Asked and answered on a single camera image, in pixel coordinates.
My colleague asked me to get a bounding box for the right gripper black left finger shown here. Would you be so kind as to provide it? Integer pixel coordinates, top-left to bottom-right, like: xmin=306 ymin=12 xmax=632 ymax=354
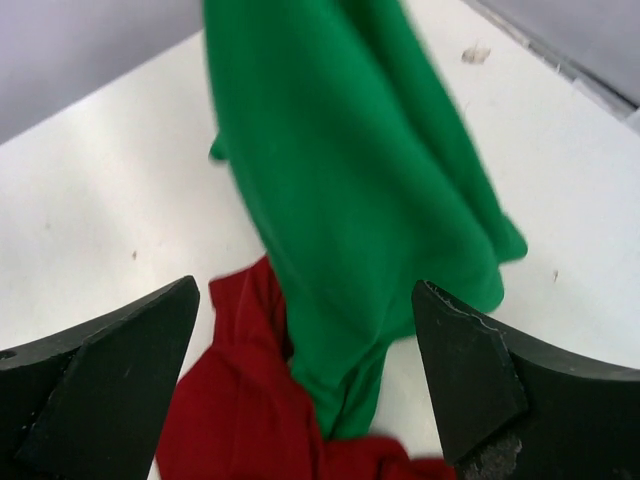
xmin=1 ymin=276 xmax=200 ymax=480

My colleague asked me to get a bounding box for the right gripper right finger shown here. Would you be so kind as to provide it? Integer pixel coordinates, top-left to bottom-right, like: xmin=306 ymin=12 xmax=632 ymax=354
xmin=412 ymin=281 xmax=639 ymax=479

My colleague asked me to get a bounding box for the red t shirt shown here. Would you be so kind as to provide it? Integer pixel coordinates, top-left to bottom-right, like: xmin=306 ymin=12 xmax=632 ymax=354
xmin=156 ymin=258 xmax=456 ymax=480

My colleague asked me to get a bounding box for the green t shirt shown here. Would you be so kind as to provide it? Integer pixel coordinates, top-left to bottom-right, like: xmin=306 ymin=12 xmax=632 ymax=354
xmin=202 ymin=1 xmax=527 ymax=438

